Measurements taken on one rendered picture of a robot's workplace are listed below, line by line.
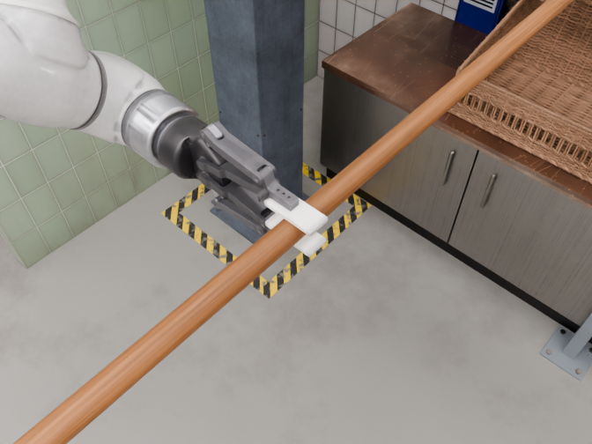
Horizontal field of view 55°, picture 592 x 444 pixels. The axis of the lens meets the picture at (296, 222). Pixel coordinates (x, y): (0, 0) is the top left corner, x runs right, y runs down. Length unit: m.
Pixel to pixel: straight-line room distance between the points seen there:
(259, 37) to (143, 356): 1.17
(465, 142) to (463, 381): 0.75
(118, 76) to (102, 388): 0.39
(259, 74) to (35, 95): 1.04
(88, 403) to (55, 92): 0.34
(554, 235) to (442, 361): 0.53
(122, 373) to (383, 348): 1.44
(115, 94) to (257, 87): 0.96
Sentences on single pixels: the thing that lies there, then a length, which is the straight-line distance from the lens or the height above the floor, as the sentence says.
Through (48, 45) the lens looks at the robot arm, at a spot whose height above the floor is 1.34.
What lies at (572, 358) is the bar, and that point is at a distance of 2.07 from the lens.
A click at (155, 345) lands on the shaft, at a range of 0.56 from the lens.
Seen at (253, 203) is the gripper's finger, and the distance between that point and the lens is 0.68.
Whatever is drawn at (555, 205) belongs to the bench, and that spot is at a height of 0.50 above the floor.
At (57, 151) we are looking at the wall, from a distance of 2.06.
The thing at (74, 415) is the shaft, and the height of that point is 1.20.
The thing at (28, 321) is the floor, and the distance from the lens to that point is 2.15.
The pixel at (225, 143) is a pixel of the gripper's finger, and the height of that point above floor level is 1.25.
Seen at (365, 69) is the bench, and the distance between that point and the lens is 1.95.
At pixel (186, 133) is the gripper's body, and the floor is 1.23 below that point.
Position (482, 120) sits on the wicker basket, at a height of 0.61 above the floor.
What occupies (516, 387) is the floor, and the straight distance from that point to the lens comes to 1.96.
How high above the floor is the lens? 1.68
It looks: 50 degrees down
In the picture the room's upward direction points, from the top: straight up
